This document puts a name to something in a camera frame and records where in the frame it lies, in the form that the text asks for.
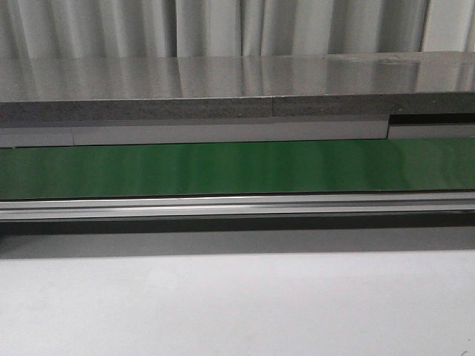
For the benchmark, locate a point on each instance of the grey stone countertop slab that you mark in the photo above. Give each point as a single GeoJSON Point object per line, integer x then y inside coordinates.
{"type": "Point", "coordinates": [70, 91]}

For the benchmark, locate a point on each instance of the grey right cabinet panel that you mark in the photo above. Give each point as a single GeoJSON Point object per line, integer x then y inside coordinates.
{"type": "Point", "coordinates": [431, 131]}

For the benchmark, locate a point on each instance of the grey cabinet panel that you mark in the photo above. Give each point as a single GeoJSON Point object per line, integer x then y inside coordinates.
{"type": "Point", "coordinates": [431, 131]}
{"type": "Point", "coordinates": [167, 131]}

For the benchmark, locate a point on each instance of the green conveyor belt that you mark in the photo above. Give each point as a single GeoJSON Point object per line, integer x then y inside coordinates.
{"type": "Point", "coordinates": [237, 168]}

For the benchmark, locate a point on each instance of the grey cabinet front panel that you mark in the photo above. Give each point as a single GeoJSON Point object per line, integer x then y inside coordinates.
{"type": "Point", "coordinates": [167, 131]}

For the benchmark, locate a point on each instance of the white pleated curtain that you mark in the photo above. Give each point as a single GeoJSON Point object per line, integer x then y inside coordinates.
{"type": "Point", "coordinates": [119, 29]}

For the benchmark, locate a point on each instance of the aluminium conveyor side rail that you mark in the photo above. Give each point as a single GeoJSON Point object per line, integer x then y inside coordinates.
{"type": "Point", "coordinates": [379, 202]}

